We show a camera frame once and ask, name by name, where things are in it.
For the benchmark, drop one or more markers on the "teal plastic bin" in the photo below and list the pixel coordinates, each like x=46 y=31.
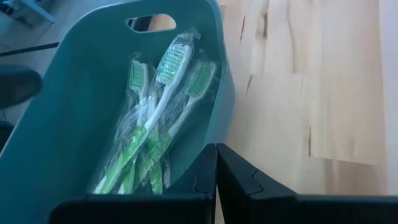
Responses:
x=68 y=109

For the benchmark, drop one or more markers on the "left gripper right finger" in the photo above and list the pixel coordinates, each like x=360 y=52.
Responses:
x=280 y=208

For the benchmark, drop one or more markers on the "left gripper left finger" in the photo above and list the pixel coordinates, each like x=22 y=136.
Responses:
x=140 y=208

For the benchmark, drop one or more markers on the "green toothbrush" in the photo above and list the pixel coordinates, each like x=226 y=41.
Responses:
x=169 y=77
x=155 y=174
x=138 y=77
x=199 y=81

